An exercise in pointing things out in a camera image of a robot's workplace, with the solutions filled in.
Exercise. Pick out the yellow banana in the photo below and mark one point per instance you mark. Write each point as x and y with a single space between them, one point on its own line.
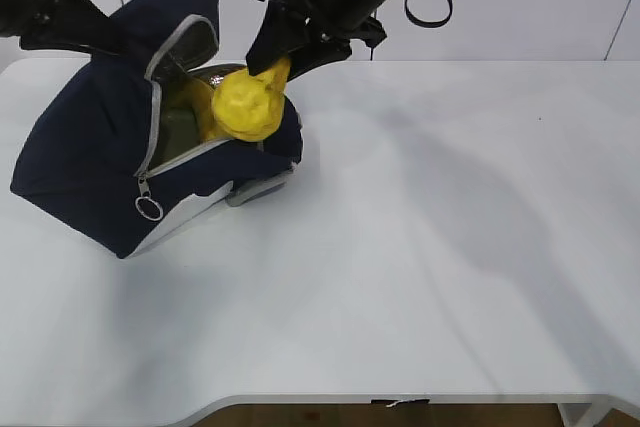
200 96

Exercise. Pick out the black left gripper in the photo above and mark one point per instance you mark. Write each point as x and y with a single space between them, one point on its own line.
67 25

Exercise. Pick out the green lid food container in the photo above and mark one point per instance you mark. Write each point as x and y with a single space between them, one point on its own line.
178 138

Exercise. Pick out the white table leg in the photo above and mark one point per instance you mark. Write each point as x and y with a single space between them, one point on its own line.
583 414

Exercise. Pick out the black tape on table edge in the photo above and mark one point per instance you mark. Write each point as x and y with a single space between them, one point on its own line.
393 403

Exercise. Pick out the yellow pear-shaped fruit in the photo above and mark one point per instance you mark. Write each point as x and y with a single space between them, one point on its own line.
251 108

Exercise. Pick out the navy blue lunch bag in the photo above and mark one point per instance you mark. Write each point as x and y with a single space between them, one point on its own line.
92 158

